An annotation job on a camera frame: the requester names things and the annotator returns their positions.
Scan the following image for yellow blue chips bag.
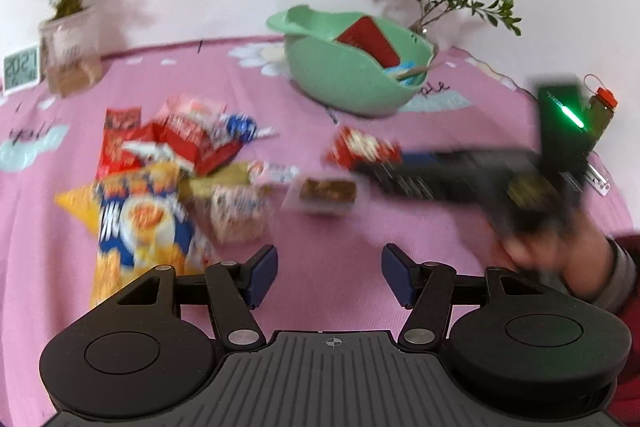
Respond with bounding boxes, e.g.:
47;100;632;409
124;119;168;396
54;161;218;307

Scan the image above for blue edged snack packet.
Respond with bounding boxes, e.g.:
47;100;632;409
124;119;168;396
384;61;428;84

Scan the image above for red popcorn snack packet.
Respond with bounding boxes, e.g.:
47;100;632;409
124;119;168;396
323;127;401;170

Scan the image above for dark red snack bag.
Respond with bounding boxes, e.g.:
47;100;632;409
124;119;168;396
336;16;400;68

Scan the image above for right hand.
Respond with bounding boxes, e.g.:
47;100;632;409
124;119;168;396
490;210;615;300

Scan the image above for white strip device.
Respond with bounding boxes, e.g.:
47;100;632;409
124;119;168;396
586;161;612;197

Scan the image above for clear pack beige crackers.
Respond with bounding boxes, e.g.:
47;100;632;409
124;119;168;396
208;185;268;244

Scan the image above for pink printed tablecloth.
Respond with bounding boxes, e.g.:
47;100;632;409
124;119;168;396
0;34;637;427

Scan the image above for red capped brown bottle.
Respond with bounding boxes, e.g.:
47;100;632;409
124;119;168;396
582;72;618;148

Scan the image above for clear packet brown bar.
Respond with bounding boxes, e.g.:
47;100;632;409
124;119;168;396
282;176;359;216

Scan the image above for red white snack bag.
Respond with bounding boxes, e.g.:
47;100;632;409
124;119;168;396
151;94;243;176

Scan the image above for red snack packet at back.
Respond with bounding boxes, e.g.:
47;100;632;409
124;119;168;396
96;106;145;181

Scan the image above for green plastic bowl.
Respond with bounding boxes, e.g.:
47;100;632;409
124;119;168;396
266;5;435;117

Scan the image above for small digital clock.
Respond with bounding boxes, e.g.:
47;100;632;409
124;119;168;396
2;46;41;96

